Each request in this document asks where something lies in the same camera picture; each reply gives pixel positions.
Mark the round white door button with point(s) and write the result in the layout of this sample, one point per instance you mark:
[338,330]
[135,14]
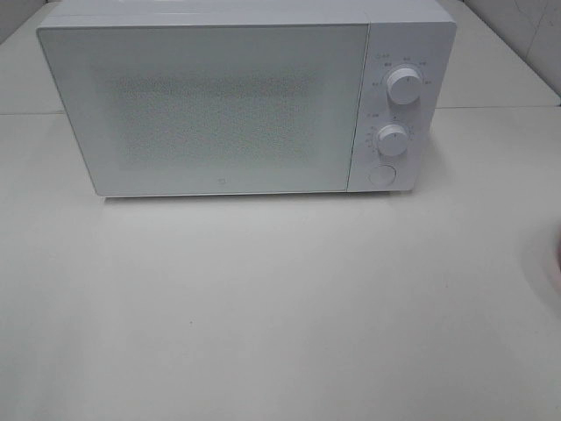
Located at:
[382,175]

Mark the pink ceramic plate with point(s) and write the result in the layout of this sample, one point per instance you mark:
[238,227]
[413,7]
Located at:
[556,258]

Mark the white microwave door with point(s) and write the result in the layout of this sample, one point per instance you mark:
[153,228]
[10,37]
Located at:
[173,111]

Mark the lower white timer knob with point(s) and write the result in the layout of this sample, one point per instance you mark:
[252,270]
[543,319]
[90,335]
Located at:
[392,140]

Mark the upper white power knob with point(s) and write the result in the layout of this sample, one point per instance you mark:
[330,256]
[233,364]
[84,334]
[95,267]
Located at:
[404,85]

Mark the white microwave oven body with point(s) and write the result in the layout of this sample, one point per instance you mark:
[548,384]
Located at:
[418,34]

